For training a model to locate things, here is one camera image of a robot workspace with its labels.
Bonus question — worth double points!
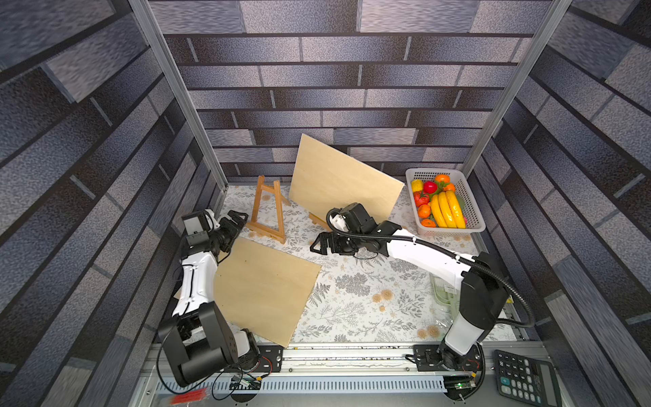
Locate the small wooden easel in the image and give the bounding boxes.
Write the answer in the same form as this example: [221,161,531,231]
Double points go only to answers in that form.
[308,213,332,232]

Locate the thin plywood board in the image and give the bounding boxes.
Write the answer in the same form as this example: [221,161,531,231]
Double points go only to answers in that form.
[289,134,405,222]
[213,237,321,347]

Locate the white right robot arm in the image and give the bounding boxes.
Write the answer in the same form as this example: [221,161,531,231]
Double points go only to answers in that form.
[310,203,535,371]

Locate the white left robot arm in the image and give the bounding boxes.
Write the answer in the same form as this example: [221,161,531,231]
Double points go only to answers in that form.
[158,210,260,388]

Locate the small orange toy tangerine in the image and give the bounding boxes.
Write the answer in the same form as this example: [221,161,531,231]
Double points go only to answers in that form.
[417,203,432,219]

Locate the red toy tomato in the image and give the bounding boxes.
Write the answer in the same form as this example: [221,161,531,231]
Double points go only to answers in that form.
[413,191,430,209]

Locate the yellow toy lemon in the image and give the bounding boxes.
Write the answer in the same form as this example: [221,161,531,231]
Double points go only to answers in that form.
[410,179,424,193]

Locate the red toy apple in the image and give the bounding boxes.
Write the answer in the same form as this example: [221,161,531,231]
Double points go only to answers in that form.
[422,181,438,194]

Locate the white plastic fruit basket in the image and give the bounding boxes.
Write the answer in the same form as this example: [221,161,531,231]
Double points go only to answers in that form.
[405,168,486,237]

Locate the yellow toy bananas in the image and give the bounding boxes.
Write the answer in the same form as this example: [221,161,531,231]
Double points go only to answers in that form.
[430,190,466,229]

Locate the orange toy fruit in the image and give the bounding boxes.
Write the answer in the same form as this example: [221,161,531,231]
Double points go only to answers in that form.
[435,174,450,185]

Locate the red object bottom left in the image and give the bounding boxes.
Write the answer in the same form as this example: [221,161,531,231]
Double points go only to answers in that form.
[170,388,208,406]

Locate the black calculator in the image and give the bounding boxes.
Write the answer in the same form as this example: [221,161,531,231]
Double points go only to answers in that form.
[493,349,563,407]

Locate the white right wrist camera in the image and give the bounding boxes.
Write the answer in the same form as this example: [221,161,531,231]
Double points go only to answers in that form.
[329,213,349,232]

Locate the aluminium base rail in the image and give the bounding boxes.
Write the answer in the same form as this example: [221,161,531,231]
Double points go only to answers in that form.
[131,342,555,398]

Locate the aluminium corner post left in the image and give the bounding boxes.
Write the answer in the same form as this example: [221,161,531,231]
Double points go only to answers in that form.
[128,0,228,193]

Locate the aluminium corner post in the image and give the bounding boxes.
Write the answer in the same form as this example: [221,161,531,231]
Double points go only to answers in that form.
[128,0,228,193]
[461,0,572,177]

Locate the aluminium corner post right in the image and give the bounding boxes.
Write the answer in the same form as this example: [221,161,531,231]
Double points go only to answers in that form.
[461,0,572,177]

